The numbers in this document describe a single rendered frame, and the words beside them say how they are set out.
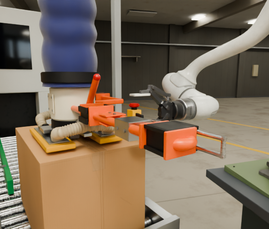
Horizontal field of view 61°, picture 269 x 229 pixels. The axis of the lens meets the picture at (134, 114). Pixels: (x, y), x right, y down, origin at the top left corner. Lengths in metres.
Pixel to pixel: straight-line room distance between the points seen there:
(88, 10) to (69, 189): 0.63
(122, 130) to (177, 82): 0.55
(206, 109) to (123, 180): 0.43
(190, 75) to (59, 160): 0.64
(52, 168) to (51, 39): 0.45
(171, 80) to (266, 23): 0.41
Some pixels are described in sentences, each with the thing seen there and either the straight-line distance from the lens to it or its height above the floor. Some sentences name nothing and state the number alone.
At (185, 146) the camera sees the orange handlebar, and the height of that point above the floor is 1.09.
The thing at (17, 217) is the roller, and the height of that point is 0.55.
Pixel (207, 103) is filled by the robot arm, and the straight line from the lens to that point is 0.97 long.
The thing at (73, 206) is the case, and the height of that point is 0.77.
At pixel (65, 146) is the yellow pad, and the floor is 0.98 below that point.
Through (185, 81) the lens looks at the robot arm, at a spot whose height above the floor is 1.19.
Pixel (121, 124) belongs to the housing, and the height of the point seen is 1.10.
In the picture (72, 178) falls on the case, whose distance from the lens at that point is 0.82.
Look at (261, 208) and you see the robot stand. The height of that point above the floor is 0.75.
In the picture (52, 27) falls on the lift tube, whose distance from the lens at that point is 0.90.
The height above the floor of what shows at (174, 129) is 1.12.
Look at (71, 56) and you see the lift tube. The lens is 0.87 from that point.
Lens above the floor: 1.21
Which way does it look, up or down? 9 degrees down
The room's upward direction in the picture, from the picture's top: straight up
